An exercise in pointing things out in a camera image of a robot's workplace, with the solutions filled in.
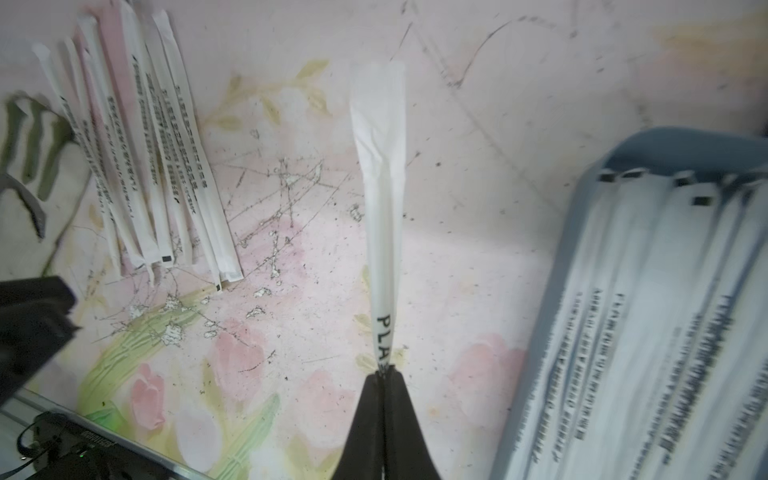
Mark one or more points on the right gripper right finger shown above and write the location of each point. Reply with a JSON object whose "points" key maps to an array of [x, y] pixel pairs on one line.
{"points": [[406, 455]]}

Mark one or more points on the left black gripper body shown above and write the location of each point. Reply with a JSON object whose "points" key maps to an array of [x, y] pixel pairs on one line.
{"points": [[35, 326]]}

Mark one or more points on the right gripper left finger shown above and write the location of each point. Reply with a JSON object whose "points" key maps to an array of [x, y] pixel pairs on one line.
{"points": [[362, 457]]}

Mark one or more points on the blue plastic storage tray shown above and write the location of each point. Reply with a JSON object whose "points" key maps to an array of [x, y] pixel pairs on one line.
{"points": [[663, 150]]}

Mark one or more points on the pink floral table mat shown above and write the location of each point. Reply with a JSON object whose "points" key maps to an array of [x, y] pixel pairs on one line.
{"points": [[509, 103]]}

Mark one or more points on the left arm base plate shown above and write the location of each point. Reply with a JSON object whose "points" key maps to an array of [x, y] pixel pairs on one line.
{"points": [[57, 447]]}

